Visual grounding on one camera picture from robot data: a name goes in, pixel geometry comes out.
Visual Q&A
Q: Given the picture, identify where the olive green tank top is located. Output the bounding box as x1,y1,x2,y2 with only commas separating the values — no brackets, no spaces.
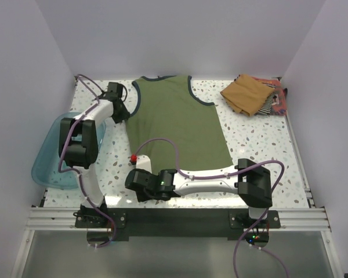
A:
126,76,233,174

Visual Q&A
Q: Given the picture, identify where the tan ribbed tank top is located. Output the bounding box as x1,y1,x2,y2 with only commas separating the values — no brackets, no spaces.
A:
220,74,274,116

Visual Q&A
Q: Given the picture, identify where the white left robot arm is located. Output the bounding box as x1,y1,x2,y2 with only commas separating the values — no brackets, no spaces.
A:
58,82,130,227

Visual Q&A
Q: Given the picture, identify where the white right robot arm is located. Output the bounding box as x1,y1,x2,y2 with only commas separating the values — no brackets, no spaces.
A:
125,159,273,228

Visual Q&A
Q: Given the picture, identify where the striped folded tank top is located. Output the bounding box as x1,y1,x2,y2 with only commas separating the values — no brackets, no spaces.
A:
256,93,279,115

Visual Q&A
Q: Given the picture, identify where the red patterned folded tank top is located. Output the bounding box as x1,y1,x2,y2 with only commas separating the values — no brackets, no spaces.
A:
252,76,287,116

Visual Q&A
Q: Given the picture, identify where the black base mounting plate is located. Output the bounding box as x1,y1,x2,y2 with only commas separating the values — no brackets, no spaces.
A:
73,208,281,242

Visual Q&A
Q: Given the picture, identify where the translucent blue plastic bin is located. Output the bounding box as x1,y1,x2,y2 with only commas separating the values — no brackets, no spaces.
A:
31,112,107,191

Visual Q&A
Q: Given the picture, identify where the aluminium frame rail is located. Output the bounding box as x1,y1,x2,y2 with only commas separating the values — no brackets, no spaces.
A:
25,207,331,232

